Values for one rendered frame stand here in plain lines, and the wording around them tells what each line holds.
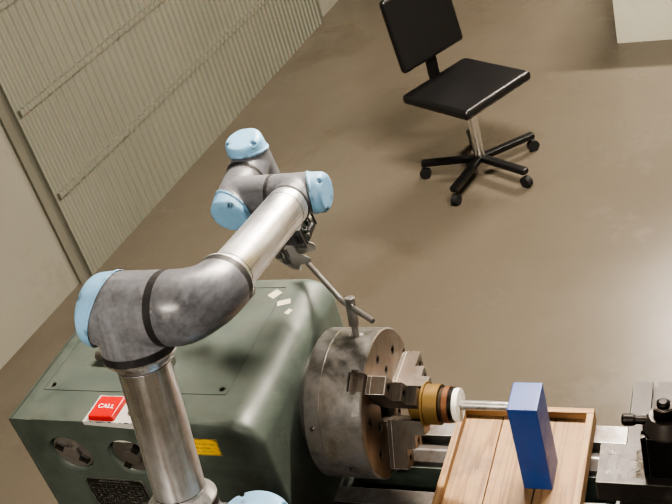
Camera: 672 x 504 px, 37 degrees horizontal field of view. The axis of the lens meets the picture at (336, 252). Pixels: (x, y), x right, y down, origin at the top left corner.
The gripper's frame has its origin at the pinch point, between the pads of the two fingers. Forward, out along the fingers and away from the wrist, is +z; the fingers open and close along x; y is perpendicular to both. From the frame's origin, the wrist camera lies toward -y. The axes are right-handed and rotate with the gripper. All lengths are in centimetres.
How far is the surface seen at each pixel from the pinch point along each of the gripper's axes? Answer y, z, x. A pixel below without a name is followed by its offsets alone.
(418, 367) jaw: 22.9, 24.0, -8.2
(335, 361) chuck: 11.8, 8.7, -18.5
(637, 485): 69, 28, -30
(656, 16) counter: 32, 196, 358
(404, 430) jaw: 22.2, 27.2, -21.9
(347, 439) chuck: 15.3, 17.0, -31.2
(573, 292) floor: 18, 165, 132
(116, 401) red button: -29.5, 1.9, -35.3
